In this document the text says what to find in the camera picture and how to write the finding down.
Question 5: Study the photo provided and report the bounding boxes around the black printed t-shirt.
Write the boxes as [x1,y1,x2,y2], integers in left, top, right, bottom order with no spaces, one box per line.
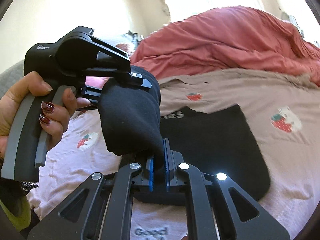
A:
[98,67,271,206]

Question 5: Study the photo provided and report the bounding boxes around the left hand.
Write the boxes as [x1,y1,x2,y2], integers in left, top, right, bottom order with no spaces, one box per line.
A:
[1,72,91,160]

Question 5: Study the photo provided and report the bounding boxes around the grey quilted pillow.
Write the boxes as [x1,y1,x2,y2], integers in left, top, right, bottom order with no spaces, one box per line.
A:
[0,60,24,98]

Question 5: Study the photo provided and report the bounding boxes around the beige strawberry bed sheet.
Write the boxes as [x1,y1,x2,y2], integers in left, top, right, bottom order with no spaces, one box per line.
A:
[27,69,319,238]

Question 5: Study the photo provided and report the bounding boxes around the red crumpled duvet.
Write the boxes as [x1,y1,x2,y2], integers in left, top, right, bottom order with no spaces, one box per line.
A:
[130,6,319,84]

